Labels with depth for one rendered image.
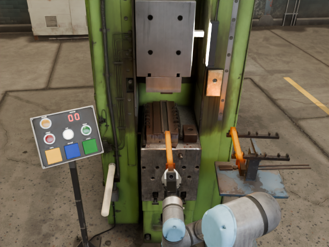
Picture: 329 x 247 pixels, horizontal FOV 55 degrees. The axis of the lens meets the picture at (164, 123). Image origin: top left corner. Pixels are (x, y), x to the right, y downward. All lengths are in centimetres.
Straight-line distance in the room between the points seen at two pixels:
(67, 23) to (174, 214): 610
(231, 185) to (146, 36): 99
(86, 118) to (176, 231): 85
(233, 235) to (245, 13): 131
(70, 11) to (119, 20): 526
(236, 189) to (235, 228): 108
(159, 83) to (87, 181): 161
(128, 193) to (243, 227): 167
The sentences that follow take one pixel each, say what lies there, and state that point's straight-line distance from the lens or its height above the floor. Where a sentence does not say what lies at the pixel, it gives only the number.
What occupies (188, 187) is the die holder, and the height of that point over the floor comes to 59.
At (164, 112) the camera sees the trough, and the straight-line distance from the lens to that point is 217.
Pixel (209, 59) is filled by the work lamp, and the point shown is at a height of 143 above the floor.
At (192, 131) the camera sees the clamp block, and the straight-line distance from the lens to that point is 200.
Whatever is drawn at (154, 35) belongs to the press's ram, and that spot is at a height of 160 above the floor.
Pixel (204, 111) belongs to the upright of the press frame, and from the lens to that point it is 205.
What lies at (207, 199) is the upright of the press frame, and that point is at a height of 27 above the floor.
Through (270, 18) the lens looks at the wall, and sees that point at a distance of 871.
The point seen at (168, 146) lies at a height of 106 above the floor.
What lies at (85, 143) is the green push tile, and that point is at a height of 103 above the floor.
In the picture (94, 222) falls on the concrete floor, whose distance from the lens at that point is 276.
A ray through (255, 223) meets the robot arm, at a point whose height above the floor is 141.
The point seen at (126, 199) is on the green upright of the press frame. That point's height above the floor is 29.
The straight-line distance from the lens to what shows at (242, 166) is 165.
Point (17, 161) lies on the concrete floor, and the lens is 357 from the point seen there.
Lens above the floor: 207
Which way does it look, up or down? 32 degrees down
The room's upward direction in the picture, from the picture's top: 2 degrees clockwise
